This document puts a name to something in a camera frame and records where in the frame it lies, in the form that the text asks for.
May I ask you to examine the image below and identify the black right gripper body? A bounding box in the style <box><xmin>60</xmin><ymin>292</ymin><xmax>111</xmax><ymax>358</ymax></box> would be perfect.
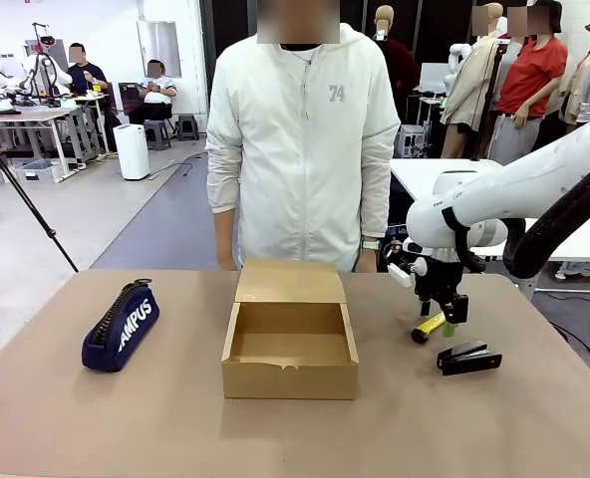
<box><xmin>413</xmin><ymin>254</ymin><xmax>464</xmax><ymax>306</ymax></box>

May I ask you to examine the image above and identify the yellow marker pen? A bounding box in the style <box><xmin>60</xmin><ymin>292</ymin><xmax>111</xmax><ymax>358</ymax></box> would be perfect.
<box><xmin>410</xmin><ymin>315</ymin><xmax>448</xmax><ymax>346</ymax></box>

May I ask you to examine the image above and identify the black stapler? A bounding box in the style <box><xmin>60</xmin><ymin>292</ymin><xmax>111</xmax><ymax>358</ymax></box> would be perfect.
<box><xmin>436</xmin><ymin>340</ymin><xmax>503</xmax><ymax>377</ymax></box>

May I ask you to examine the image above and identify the brown cardboard box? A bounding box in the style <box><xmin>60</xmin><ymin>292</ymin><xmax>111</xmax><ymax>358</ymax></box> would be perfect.
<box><xmin>220</xmin><ymin>257</ymin><xmax>361</xmax><ymax>401</ymax></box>

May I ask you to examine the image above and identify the navy CAMPUS pencil case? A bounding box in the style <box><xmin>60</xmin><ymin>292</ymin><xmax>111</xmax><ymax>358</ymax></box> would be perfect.
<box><xmin>80</xmin><ymin>277</ymin><xmax>160</xmax><ymax>372</ymax></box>

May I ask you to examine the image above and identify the person's right forearm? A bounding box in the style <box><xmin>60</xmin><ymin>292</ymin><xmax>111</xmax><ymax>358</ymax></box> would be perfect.
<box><xmin>212</xmin><ymin>211</ymin><xmax>240</xmax><ymax>253</ymax></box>

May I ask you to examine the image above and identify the white table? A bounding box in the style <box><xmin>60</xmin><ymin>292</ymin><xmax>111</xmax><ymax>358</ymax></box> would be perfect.
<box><xmin>389</xmin><ymin>157</ymin><xmax>590</xmax><ymax>265</ymax></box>

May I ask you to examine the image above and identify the grey computer tower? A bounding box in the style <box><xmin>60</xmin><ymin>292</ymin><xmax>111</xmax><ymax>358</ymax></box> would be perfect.
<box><xmin>399</xmin><ymin>123</ymin><xmax>429</xmax><ymax>159</ymax></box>

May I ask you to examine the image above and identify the person in white jacket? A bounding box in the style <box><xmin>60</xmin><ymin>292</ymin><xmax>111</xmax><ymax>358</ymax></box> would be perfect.
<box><xmin>204</xmin><ymin>22</ymin><xmax>401</xmax><ymax>274</ymax></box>

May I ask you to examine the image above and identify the mannequin in beige coat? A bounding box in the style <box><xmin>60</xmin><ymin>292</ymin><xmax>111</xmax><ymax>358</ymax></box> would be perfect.
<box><xmin>442</xmin><ymin>2</ymin><xmax>508</xmax><ymax>160</ymax></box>

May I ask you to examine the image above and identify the mannequin in dark clothes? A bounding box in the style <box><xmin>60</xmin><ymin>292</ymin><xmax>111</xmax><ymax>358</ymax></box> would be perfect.
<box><xmin>374</xmin><ymin>4</ymin><xmax>421</xmax><ymax>125</ymax></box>

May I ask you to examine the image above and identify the grey plastic stool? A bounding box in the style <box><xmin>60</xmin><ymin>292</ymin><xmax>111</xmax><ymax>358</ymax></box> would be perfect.
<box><xmin>174</xmin><ymin>114</ymin><xmax>200</xmax><ymax>142</ymax></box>
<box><xmin>144</xmin><ymin>119</ymin><xmax>172</xmax><ymax>151</ymax></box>

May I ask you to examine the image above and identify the white air purifier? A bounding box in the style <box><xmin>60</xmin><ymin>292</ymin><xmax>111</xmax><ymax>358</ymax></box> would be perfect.
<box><xmin>113</xmin><ymin>123</ymin><xmax>151</xmax><ymax>181</ymax></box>

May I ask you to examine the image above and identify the seated person white shirt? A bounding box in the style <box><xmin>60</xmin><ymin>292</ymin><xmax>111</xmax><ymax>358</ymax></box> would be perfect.
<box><xmin>128</xmin><ymin>59</ymin><xmax>179</xmax><ymax>125</ymax></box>

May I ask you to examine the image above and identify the person in navy shirt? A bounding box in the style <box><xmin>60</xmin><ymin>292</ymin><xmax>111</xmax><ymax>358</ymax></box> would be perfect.
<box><xmin>67</xmin><ymin>43</ymin><xmax>122</xmax><ymax>150</ymax></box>

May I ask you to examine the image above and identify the grey storage bin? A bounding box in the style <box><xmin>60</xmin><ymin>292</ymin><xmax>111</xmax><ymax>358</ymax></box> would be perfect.
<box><xmin>14</xmin><ymin>159</ymin><xmax>61</xmax><ymax>184</ymax></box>

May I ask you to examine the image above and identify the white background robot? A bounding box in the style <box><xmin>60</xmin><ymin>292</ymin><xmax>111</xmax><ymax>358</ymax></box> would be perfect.
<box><xmin>23</xmin><ymin>22</ymin><xmax>75</xmax><ymax>109</ymax></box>

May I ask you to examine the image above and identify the white background desk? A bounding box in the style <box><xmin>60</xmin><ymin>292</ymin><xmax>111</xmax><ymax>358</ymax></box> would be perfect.
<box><xmin>0</xmin><ymin>107</ymin><xmax>77</xmax><ymax>185</ymax></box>

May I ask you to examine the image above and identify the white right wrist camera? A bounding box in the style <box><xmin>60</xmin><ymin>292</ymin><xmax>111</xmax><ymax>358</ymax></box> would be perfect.
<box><xmin>387</xmin><ymin>262</ymin><xmax>416</xmax><ymax>289</ymax></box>

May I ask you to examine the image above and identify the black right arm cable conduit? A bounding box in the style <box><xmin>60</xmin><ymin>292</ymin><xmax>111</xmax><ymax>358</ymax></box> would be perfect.
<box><xmin>502</xmin><ymin>159</ymin><xmax>590</xmax><ymax>280</ymax></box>

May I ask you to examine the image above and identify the black floor cable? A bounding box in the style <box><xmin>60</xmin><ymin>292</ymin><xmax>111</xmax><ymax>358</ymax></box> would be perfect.
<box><xmin>548</xmin><ymin>321</ymin><xmax>590</xmax><ymax>355</ymax></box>

